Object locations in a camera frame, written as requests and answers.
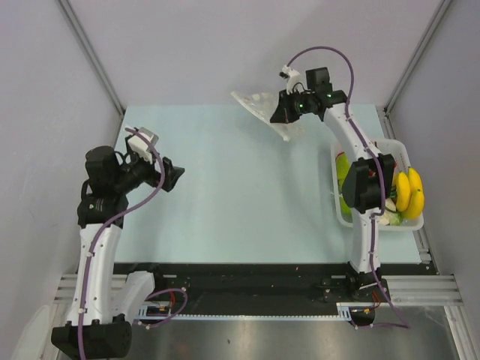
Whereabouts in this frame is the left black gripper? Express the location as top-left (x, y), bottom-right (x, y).
top-left (113, 149), bottom-right (183, 194)

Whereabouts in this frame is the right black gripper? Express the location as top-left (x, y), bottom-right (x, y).
top-left (270, 88), bottom-right (314, 125)

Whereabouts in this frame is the clear zip top bag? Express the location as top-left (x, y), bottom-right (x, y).
top-left (230, 91), bottom-right (305, 142)

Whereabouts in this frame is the yellow banana bunch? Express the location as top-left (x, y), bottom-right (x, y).
top-left (393, 167), bottom-right (425, 220)

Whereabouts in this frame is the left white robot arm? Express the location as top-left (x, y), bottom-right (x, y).
top-left (51, 145), bottom-right (185, 359)

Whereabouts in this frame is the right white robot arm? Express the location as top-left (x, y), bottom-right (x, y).
top-left (269, 66), bottom-right (395, 301)

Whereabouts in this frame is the green apple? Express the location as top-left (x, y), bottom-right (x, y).
top-left (335, 151), bottom-right (350, 188)

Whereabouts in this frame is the white plastic basket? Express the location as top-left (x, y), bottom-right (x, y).
top-left (330, 138), bottom-right (424, 232)

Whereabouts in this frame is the white green cabbage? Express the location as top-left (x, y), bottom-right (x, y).
top-left (379, 199), bottom-right (404, 226)

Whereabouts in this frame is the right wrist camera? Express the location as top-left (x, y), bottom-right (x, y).
top-left (279, 65), bottom-right (301, 94)

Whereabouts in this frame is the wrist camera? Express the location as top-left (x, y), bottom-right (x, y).
top-left (124, 127), bottom-right (158, 164)
top-left (279, 65), bottom-right (301, 94)

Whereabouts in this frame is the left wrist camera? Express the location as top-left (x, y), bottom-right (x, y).
top-left (124, 127), bottom-right (158, 164)

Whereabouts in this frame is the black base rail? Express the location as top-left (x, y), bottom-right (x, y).
top-left (113, 262), bottom-right (434, 317)

